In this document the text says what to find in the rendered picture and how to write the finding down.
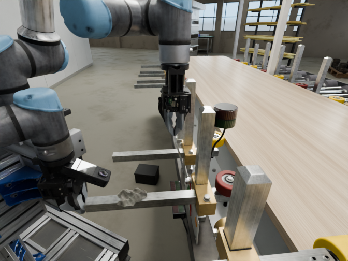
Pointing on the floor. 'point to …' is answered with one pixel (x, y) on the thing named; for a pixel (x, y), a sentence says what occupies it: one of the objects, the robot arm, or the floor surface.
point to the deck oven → (196, 26)
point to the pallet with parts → (341, 71)
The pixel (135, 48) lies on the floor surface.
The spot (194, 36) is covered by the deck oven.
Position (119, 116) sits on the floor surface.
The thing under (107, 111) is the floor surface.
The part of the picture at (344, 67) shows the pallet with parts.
